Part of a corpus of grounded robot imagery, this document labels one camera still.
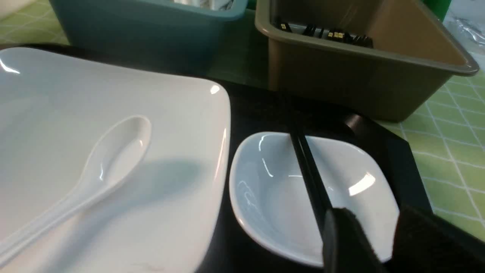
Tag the clear plastic bag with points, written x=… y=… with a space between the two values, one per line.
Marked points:
x=465 y=20

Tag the teal plastic bin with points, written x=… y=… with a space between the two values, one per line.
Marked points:
x=175 y=30

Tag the small white bowl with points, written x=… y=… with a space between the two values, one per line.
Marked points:
x=270 y=201

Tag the black chopsticks pair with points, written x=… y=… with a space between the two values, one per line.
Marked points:
x=319 y=199

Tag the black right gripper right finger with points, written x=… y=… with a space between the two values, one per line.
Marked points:
x=426 y=243

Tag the black chopsticks bundle in bin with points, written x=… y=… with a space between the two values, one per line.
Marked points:
x=335 y=34

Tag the black plastic tray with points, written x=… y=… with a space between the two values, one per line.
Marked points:
x=256 y=109

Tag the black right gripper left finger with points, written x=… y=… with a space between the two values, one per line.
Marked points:
x=346 y=248

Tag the brown plastic bin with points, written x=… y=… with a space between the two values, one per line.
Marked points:
x=413 y=54

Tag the green checked tablecloth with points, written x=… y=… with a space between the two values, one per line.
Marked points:
x=446 y=133

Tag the white ceramic soup spoon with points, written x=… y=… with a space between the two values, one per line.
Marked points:
x=112 y=160

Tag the large white square plate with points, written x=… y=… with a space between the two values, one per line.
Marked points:
x=55 y=107

